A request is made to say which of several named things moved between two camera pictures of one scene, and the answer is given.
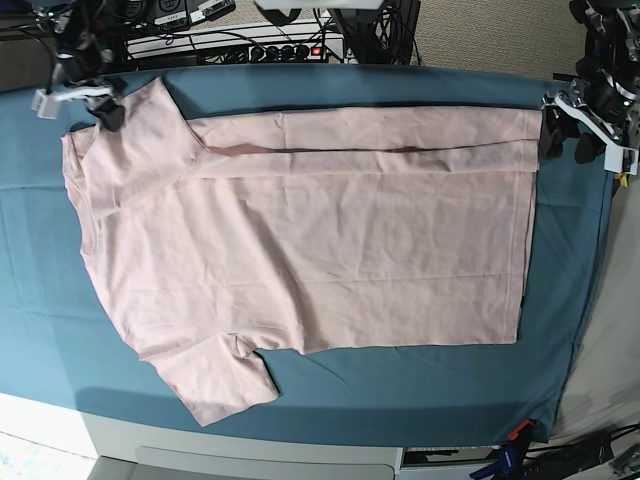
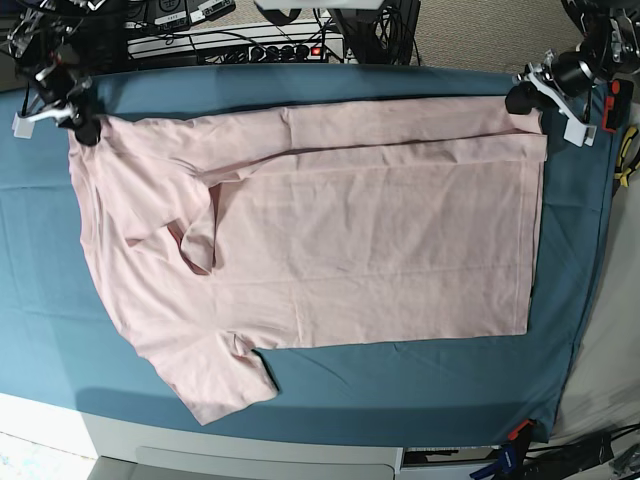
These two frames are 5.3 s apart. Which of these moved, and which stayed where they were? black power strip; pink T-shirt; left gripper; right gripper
Moved: right gripper; left gripper
Stayed: black power strip; pink T-shirt
